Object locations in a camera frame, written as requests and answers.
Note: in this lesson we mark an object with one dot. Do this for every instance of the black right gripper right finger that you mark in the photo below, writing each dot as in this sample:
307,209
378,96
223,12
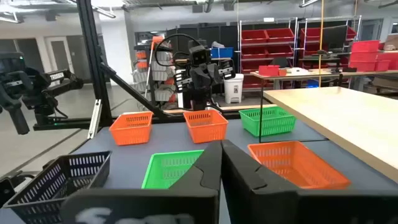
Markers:
280,205

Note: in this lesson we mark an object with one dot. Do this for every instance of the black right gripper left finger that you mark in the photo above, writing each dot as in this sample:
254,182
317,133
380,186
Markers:
174,205

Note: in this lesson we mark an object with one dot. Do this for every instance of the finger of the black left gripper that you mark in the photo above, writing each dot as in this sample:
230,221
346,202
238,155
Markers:
198,77
212,76

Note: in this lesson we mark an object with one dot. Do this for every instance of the green plastic slotted basket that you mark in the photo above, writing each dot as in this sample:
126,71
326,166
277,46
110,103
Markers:
168,169
269,123

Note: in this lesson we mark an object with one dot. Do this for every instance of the orange plastic slotted basket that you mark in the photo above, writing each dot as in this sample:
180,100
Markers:
298,168
132,130
206,129

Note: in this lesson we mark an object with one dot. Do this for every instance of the black plastic slotted basket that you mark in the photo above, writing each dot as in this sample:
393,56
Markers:
46,189

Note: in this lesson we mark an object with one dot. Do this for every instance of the black background robot arm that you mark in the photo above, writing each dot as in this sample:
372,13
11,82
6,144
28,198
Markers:
37,90

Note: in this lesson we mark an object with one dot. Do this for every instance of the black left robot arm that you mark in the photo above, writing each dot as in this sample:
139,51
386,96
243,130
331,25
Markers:
199,101

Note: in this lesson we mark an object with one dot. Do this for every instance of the blue storage bin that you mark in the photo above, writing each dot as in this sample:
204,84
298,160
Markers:
222,53

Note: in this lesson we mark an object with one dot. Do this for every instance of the white trash bin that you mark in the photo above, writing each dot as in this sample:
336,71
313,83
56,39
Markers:
234,88

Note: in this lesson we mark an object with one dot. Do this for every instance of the rack with grey orange bins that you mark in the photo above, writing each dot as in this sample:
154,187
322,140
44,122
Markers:
160,74

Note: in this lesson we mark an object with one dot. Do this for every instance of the small red box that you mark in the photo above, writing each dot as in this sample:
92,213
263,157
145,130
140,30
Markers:
269,70

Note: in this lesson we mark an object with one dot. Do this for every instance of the metal rack with red bins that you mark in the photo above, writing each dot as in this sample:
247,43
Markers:
311,34
267,35

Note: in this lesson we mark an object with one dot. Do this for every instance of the long wooden workbench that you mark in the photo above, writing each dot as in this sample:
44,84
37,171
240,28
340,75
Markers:
311,75

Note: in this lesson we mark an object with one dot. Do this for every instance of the black computer monitor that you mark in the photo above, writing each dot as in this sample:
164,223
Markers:
334,37

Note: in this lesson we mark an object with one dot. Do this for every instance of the stacked red plastic bins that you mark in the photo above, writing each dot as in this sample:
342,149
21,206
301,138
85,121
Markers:
363,56

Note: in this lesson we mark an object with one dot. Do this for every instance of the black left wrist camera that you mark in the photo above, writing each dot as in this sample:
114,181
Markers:
200,56

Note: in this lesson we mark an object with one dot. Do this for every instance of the black aluminium rig frame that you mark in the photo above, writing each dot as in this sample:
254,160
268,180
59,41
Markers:
93,62

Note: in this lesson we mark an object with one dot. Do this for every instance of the silver metal bracket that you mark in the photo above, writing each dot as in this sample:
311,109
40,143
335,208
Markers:
94,118

